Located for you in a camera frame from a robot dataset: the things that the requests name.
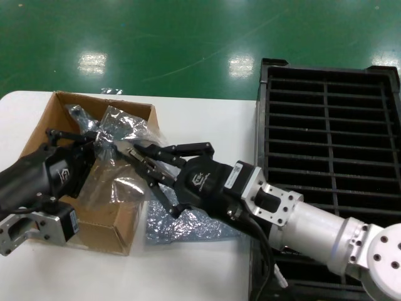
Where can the striped floor marker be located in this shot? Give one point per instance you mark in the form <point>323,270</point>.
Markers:
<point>111,91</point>

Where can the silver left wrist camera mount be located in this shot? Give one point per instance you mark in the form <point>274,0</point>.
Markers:
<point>47,229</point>

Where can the translucent grey antistatic bag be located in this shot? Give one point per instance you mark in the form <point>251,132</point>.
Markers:
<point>119,125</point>

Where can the brown cardboard box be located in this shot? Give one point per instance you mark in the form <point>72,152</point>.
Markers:
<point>125,232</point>

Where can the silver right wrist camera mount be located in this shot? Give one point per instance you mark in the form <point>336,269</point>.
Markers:
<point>275,200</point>

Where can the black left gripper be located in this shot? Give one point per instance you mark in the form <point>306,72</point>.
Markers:
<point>47,172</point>

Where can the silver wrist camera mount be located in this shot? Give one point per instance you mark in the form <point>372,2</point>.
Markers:
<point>47,229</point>
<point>275,200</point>

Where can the flat crinkled antistatic bag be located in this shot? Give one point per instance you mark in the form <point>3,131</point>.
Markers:
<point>194,229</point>

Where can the graphics card with silver bracket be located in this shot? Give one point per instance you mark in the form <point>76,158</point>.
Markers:
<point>138,156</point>

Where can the black slotted plastic container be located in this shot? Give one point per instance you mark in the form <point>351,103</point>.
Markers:
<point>258,141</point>

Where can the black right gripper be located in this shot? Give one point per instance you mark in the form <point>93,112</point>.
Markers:
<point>203,185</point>

